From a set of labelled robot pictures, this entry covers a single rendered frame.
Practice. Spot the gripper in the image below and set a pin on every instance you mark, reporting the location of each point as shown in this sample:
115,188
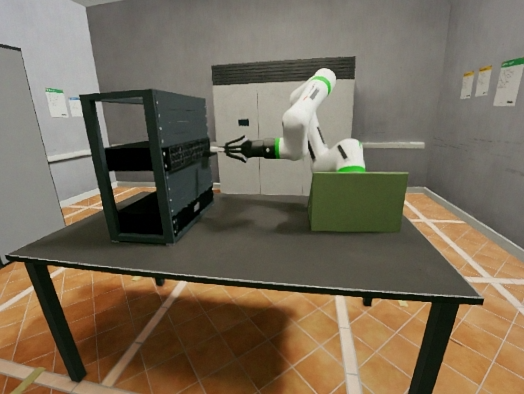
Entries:
257,149

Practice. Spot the dark grey server rack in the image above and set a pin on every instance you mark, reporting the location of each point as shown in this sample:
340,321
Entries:
184,191

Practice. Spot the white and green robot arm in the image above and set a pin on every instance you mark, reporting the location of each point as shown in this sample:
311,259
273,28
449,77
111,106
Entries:
346,156

